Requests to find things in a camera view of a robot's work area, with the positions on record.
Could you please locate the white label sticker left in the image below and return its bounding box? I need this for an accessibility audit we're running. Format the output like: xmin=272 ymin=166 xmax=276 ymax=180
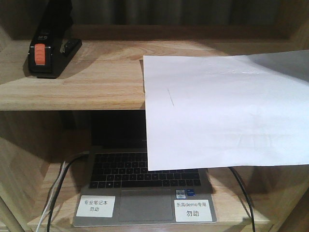
xmin=76 ymin=195 xmax=115 ymax=218

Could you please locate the grey laptop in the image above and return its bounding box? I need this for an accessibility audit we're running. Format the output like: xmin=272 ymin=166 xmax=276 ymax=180
xmin=73 ymin=110 xmax=217 ymax=227

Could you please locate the black cable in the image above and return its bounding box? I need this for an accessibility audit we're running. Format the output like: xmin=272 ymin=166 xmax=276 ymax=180
xmin=46 ymin=154 xmax=85 ymax=232
xmin=228 ymin=166 xmax=256 ymax=232

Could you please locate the white label sticker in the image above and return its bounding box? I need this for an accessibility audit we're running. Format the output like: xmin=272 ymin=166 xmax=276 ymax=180
xmin=174 ymin=200 xmax=213 ymax=222
xmin=76 ymin=195 xmax=115 ymax=218

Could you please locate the white cable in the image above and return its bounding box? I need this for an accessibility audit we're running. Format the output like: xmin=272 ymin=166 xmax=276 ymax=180
xmin=36 ymin=151 xmax=90 ymax=232

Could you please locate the black cable right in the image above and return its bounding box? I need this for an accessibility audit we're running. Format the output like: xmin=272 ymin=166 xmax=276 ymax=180
xmin=228 ymin=166 xmax=256 ymax=232

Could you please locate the white paper sheet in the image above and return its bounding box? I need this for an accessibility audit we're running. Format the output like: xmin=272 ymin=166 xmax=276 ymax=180
xmin=143 ymin=50 xmax=309 ymax=171

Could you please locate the black cable left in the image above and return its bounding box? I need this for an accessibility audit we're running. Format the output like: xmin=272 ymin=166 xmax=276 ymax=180
xmin=46 ymin=154 xmax=85 ymax=232

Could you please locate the white label sticker right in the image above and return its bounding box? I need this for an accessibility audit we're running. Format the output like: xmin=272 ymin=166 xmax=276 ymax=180
xmin=174 ymin=200 xmax=213 ymax=222

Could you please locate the black stapler with orange button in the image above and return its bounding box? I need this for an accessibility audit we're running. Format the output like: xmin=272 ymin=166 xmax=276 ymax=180
xmin=28 ymin=0 xmax=82 ymax=79

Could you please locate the wooden shelf unit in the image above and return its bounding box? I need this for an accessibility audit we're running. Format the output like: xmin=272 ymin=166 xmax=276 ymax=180
xmin=0 ymin=0 xmax=309 ymax=232

